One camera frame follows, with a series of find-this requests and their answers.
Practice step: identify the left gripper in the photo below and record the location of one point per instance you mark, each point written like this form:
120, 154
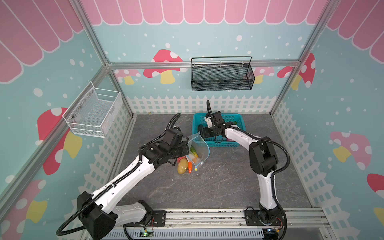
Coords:
185, 147

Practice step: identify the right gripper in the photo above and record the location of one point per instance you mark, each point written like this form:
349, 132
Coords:
205, 132

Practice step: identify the teal plastic basket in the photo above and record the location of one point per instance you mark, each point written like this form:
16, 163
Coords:
199, 119

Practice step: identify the yellow potato toy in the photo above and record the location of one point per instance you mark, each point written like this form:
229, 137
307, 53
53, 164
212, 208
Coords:
182, 167

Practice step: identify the clear zip top bag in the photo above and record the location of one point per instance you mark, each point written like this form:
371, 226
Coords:
199, 152

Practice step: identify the orange carrot toy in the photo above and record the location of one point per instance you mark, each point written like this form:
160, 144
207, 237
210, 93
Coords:
190, 167

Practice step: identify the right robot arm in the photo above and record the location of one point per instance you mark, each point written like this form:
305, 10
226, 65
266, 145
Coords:
262, 157

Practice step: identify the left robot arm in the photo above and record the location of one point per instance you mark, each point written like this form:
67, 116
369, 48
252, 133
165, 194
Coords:
97, 211

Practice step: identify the black mesh wall basket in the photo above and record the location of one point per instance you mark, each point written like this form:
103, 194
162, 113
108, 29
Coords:
233, 73

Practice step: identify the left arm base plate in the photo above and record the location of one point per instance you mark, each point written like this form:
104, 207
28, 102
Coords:
156, 219

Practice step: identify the white wire wall basket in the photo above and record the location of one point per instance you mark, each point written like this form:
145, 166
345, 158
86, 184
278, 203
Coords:
93, 112

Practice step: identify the aluminium front rail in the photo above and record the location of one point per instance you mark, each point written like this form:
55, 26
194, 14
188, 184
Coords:
235, 218

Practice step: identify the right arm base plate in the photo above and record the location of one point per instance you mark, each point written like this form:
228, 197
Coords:
255, 216

